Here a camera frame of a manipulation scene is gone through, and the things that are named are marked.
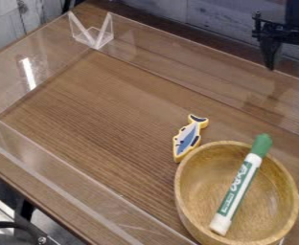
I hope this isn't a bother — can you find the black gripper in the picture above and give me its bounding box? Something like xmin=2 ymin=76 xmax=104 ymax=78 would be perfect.
xmin=252 ymin=0 xmax=299 ymax=71

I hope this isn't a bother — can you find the green white marker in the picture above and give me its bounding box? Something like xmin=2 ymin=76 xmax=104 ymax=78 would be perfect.
xmin=209 ymin=134 xmax=272 ymax=235

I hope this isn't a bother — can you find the brown wooden bowl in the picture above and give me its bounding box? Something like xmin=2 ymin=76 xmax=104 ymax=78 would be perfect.
xmin=173 ymin=141 xmax=299 ymax=245

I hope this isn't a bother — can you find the yellow blue fish toy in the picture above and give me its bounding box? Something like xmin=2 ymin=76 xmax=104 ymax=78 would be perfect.
xmin=172 ymin=114 xmax=208 ymax=163

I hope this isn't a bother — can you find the clear acrylic corner bracket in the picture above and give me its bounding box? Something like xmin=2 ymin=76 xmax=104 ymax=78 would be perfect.
xmin=68 ymin=11 xmax=113 ymax=50

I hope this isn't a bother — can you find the clear acrylic front wall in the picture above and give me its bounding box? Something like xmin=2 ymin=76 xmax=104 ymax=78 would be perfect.
xmin=0 ymin=121 xmax=195 ymax=245

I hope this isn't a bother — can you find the black cable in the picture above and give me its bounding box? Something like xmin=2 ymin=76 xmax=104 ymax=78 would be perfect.
xmin=0 ymin=220 xmax=50 ymax=245

